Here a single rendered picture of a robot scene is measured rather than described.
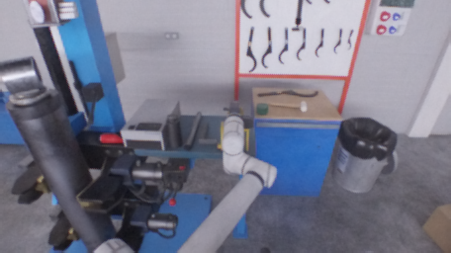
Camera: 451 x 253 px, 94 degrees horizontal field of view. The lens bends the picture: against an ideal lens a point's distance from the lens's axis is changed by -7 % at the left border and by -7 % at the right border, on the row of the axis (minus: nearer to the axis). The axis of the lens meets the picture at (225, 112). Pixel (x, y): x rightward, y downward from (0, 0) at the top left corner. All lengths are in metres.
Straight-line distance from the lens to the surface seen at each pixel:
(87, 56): 1.54
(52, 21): 1.11
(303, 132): 2.04
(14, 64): 1.25
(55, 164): 1.38
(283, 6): 2.82
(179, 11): 2.91
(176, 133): 1.31
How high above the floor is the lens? 1.90
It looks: 30 degrees down
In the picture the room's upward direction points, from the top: 1 degrees counter-clockwise
